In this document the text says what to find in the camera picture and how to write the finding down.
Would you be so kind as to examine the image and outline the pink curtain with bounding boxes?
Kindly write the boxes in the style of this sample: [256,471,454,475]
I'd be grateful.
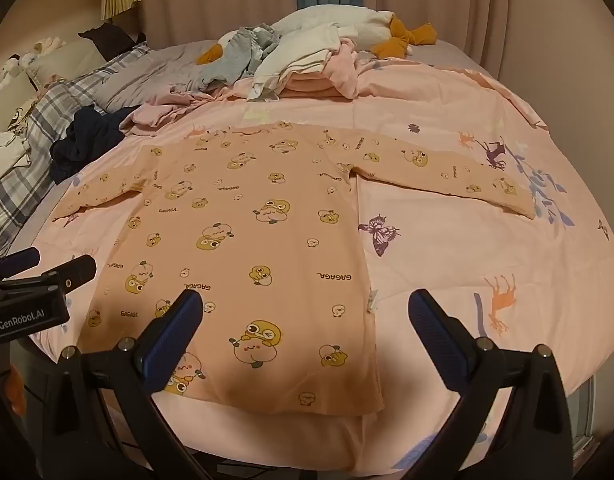
[140,0,552,56]

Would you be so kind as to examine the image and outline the white garment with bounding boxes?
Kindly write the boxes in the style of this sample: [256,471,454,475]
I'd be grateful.
[252,22,355,101]

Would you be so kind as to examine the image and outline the white goose plush toy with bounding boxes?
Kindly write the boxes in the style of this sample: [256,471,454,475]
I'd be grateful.
[196,5,440,66]

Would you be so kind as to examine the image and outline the dark navy garment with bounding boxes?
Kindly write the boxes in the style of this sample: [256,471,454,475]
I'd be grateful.
[50,105,144,184]

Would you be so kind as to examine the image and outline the black cloth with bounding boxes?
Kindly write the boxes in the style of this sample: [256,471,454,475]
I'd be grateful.
[78,22,147,61]

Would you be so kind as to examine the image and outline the pink animal print duvet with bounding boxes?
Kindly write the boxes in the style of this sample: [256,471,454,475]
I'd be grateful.
[27,55,614,480]

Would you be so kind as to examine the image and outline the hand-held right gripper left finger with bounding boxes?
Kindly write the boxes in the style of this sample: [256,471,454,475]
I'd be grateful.
[40,289,213,480]

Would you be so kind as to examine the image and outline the small plush toys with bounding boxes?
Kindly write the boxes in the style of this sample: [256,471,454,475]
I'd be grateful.
[0,35,68,92]

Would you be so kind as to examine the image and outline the white printed cloth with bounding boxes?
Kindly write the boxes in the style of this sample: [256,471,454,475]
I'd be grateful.
[0,130,34,197]

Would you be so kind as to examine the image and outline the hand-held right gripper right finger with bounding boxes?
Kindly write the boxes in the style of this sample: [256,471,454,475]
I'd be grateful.
[408,289,575,480]

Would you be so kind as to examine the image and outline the orange cartoon print shirt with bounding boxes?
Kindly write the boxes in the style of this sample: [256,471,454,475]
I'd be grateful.
[52,121,536,416]

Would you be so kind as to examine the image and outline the pile of mixed clothes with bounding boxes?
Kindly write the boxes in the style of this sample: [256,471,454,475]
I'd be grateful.
[94,39,482,111]

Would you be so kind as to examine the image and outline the crumpled pink garment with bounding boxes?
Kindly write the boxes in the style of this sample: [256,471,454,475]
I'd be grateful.
[120,85,248,137]

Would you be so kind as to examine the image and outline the folded pink clothes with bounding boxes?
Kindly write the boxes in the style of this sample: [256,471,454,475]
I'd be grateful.
[282,42,362,99]

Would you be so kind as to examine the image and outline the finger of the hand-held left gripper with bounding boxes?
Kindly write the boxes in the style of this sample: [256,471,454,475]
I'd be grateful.
[0,254,97,303]
[0,247,41,278]

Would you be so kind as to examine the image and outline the plaid pillow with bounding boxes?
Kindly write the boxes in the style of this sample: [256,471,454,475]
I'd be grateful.
[0,42,153,257]

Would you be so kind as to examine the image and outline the grey garment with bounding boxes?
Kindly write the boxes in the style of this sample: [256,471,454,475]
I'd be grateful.
[194,25,283,93]

